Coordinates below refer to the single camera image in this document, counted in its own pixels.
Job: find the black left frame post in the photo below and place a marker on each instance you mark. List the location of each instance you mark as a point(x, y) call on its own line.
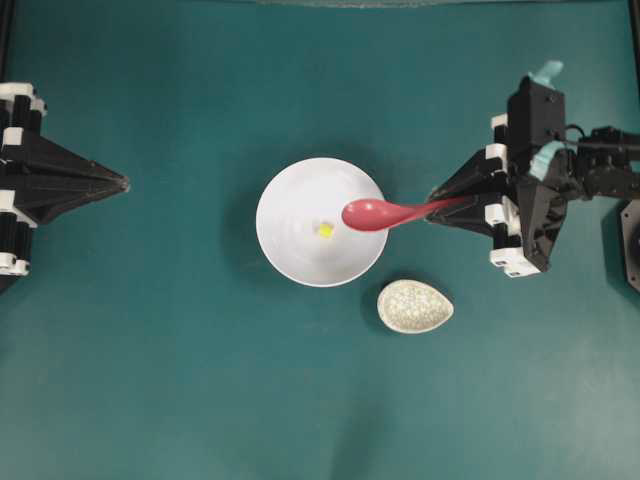
point(6, 21)

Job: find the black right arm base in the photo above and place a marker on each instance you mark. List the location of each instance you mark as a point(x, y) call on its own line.
point(630, 224)

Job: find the speckled teardrop small dish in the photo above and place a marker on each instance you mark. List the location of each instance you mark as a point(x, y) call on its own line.
point(413, 307)

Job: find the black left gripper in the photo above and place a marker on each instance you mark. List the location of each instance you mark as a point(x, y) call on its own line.
point(39, 199)

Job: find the red plastic spoon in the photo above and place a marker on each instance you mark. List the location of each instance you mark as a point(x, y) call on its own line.
point(373, 215)

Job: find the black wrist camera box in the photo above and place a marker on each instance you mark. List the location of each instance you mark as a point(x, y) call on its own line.
point(536, 122)

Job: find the black frame post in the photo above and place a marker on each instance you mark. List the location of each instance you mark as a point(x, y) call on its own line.
point(6, 21)
point(634, 17)

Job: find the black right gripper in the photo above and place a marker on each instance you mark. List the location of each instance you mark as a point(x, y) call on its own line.
point(528, 208)

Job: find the white round bowl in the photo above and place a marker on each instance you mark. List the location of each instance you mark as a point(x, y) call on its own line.
point(292, 206)

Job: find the black right frame post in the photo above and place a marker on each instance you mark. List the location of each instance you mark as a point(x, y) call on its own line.
point(634, 17)

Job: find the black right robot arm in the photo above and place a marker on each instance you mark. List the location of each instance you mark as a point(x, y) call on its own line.
point(599, 164)

